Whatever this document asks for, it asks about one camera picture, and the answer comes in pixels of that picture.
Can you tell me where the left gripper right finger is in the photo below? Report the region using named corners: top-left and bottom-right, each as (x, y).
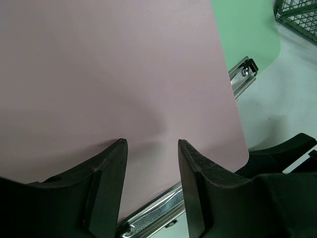
top-left (178, 139), bottom-right (317, 238)

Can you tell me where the green wire mesh organizer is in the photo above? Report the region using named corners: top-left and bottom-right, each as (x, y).
top-left (273, 0), bottom-right (317, 45)

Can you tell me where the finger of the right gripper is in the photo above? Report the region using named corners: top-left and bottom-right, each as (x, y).
top-left (235, 133), bottom-right (317, 178)

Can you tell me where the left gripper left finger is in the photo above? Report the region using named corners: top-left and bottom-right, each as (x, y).
top-left (0, 139), bottom-right (128, 238)

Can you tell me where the pink clipboard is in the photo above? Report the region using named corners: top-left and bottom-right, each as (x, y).
top-left (0, 0), bottom-right (249, 225)

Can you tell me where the green clipboard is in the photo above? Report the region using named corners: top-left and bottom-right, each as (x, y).
top-left (211, 0), bottom-right (281, 98)

